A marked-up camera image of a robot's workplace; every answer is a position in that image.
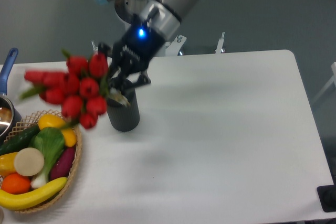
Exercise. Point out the black device at edge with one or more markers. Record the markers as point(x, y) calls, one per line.
point(327, 197)

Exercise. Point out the green cucumber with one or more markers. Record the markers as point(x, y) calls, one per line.
point(19, 141)

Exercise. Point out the green bok choy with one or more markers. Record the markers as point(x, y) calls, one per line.
point(50, 142)

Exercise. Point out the white metal base bracket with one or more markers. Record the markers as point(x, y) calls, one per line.
point(179, 47)

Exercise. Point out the white frame at right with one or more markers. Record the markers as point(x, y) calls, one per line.
point(326, 89)

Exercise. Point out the blue handled saucepan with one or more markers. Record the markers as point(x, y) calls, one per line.
point(9, 115)

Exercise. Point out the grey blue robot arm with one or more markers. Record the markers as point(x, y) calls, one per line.
point(179, 8)

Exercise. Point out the yellow banana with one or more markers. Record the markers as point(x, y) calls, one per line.
point(32, 198)

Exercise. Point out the yellow bell pepper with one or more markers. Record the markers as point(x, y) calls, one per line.
point(7, 164)

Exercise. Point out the purple sweet potato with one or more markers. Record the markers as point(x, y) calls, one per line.
point(63, 166)

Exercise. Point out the dark grey ribbed vase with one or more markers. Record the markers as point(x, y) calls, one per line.
point(124, 116)

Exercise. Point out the red tulip bouquet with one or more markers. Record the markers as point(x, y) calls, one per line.
point(82, 90)

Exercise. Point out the woven wicker basket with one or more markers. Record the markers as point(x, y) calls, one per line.
point(32, 120)

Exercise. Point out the beige round disc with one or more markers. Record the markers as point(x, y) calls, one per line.
point(28, 162)

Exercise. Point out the orange fruit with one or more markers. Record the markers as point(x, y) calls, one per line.
point(16, 184)

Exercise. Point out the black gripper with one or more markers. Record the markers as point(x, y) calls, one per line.
point(132, 54)

